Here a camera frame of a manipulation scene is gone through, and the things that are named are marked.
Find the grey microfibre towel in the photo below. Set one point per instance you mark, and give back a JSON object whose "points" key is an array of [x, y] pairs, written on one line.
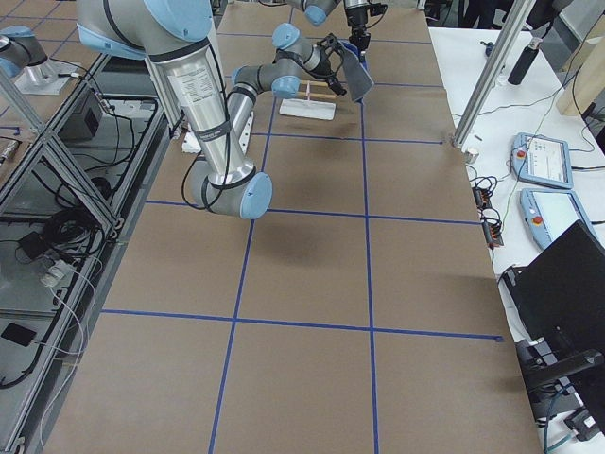
{"points": [[357, 76]]}

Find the black water bottle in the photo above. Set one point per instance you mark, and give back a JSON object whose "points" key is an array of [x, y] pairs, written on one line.
{"points": [[525, 60]]}

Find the white towel rack wooden bars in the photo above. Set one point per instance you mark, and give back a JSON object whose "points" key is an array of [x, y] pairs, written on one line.
{"points": [[313, 100]]}

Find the black usb hub with cables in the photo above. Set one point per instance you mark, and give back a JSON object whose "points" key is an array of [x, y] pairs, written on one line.
{"points": [[491, 222]]}

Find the small silver cylinder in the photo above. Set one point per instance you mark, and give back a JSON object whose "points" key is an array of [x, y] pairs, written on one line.
{"points": [[471, 155]]}

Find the standing person in black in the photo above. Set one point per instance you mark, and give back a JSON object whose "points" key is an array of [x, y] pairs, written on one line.
{"points": [[481, 12]]}

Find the wooden board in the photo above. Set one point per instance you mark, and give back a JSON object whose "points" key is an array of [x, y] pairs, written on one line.
{"points": [[588, 60]]}

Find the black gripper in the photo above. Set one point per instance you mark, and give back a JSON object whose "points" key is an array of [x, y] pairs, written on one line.
{"points": [[326, 69], [354, 18]]}

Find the aluminium frame post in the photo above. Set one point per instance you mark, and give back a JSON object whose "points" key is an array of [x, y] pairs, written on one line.
{"points": [[519, 11]]}

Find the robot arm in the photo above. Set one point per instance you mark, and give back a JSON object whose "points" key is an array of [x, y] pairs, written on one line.
{"points": [[173, 36], [316, 12]]}

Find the far blue teach pendant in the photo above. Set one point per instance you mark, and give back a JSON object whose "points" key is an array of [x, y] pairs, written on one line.
{"points": [[544, 161]]}

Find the near blue teach pendant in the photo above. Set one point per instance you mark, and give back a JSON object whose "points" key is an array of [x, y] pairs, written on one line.
{"points": [[550, 212]]}

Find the blue teach pendant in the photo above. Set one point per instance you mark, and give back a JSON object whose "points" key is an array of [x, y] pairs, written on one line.
{"points": [[550, 212], [544, 161]]}

